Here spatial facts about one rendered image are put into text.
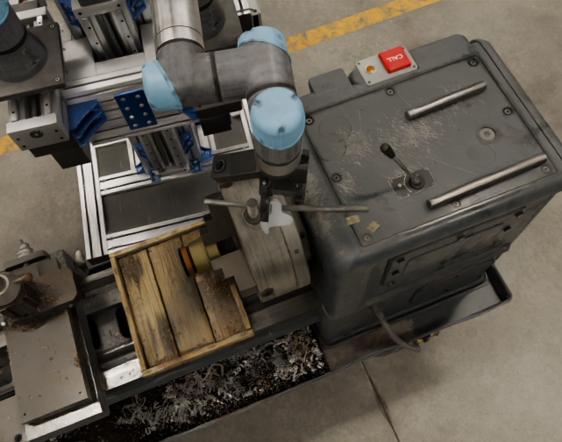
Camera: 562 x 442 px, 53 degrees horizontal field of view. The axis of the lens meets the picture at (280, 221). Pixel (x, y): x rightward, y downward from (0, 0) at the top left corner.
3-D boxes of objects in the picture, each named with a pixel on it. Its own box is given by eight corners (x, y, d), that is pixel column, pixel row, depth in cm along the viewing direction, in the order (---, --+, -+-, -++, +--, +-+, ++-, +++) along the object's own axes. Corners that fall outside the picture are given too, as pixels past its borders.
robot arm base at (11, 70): (-9, 45, 155) (-29, 18, 146) (46, 32, 156) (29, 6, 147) (-8, 88, 149) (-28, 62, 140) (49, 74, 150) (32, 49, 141)
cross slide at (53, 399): (58, 250, 154) (51, 244, 150) (94, 401, 138) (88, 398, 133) (-2, 272, 153) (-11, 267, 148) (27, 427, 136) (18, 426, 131)
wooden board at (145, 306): (212, 222, 163) (209, 216, 159) (254, 336, 148) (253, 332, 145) (112, 259, 159) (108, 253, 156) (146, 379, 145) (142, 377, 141)
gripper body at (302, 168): (303, 205, 101) (306, 181, 89) (256, 201, 101) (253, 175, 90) (308, 167, 103) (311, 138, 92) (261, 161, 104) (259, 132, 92)
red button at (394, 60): (399, 50, 137) (401, 45, 135) (410, 68, 135) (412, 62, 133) (377, 58, 136) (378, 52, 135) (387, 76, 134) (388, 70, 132)
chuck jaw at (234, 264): (252, 242, 133) (270, 284, 127) (256, 253, 137) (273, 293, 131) (209, 259, 132) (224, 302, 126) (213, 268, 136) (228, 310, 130)
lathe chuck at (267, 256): (253, 195, 157) (247, 146, 127) (295, 299, 148) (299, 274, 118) (223, 206, 156) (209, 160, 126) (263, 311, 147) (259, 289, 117)
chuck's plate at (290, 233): (265, 190, 157) (261, 141, 127) (308, 294, 148) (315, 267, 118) (253, 195, 157) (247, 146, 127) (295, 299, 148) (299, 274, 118)
